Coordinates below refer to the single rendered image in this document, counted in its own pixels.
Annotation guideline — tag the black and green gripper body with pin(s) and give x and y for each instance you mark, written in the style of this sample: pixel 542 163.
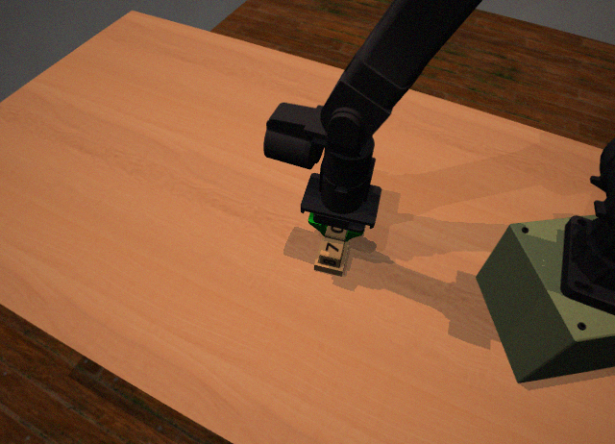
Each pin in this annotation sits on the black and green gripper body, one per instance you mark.
pixel 341 207

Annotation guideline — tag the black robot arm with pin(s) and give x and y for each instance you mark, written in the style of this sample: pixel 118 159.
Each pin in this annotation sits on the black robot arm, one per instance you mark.
pixel 381 72

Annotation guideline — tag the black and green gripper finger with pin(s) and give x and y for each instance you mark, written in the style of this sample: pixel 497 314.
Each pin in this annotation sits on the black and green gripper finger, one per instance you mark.
pixel 320 227
pixel 352 235

